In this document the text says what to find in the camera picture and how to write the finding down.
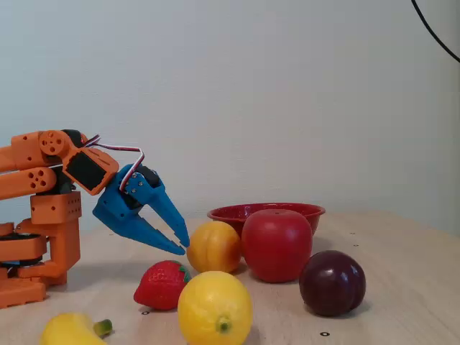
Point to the yellow toy banana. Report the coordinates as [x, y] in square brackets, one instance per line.
[68, 330]

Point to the red speckled bowl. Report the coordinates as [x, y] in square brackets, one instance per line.
[230, 212]

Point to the red toy apple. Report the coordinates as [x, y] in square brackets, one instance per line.
[276, 244]

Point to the orange toy peach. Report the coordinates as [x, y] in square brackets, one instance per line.
[213, 248]

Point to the red toy strawberry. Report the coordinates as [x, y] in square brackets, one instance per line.
[160, 284]

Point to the dark purple toy plum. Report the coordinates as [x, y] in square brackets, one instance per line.
[332, 284]

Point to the yellow toy lemon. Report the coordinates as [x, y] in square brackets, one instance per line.
[212, 305]

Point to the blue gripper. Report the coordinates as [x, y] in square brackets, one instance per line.
[116, 205]

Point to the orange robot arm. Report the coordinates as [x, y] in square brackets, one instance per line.
[25, 147]

